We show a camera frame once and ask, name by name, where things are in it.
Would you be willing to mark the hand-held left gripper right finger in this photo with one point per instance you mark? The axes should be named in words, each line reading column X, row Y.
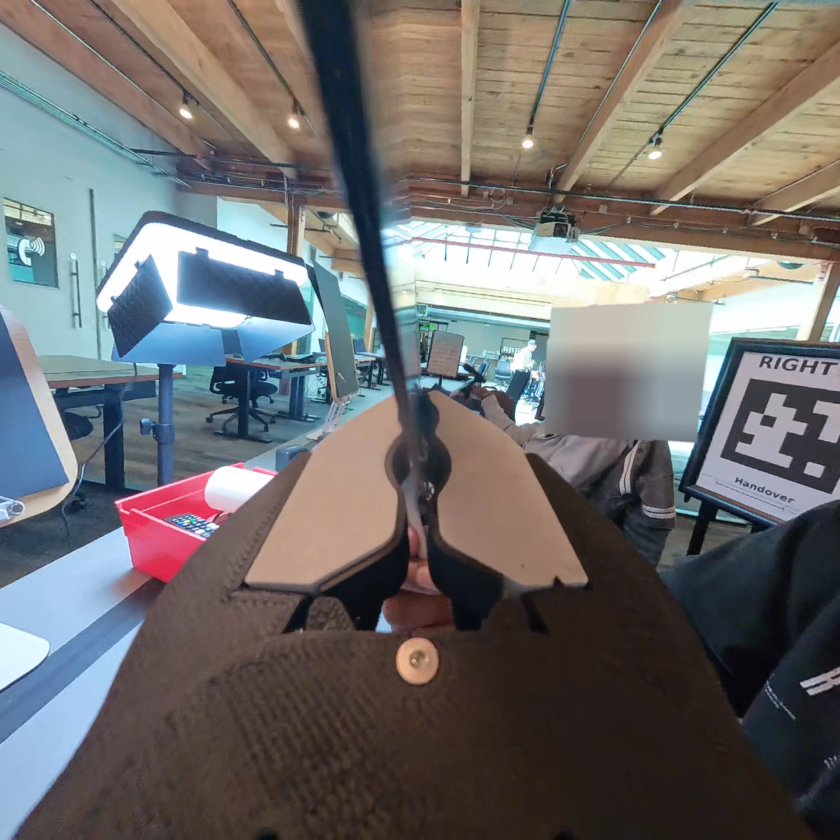
column 505, row 512

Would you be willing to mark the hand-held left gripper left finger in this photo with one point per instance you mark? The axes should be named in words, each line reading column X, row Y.
column 328, row 505

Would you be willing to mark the black bar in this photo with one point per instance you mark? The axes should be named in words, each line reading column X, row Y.
column 191, row 525

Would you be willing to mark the red storage bin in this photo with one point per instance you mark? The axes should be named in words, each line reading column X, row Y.
column 151, row 544

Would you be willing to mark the thin black rod tool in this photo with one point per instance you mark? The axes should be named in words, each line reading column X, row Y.
column 358, row 164

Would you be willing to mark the person's right hand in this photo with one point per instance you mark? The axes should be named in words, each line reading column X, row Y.
column 420, row 613

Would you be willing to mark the dark grey cube charger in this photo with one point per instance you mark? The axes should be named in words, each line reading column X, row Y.
column 292, row 457

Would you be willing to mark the wooden office desk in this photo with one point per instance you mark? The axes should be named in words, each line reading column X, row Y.
column 275, row 362
column 92, row 371

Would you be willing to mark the grey board on stand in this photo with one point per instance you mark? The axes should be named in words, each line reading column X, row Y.
column 338, row 341

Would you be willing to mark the brown whiteboard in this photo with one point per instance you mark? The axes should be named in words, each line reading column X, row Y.
column 446, row 353

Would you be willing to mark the black light stand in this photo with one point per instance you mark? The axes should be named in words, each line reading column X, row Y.
column 164, row 426

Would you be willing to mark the studio light panel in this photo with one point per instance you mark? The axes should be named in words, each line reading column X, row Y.
column 203, row 289

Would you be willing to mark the framed marker sign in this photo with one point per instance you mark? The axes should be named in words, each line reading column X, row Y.
column 774, row 426

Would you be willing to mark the ceiling projector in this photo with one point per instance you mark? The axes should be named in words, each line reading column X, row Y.
column 554, row 229

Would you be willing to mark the white board stand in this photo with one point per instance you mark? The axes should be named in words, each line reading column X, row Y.
column 16, row 649

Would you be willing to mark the ceiling spot light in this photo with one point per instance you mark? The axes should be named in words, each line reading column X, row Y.
column 527, row 139
column 294, row 121
column 186, row 110
column 655, row 151

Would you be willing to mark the phone icon wall panel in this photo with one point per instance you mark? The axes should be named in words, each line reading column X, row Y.
column 29, row 243

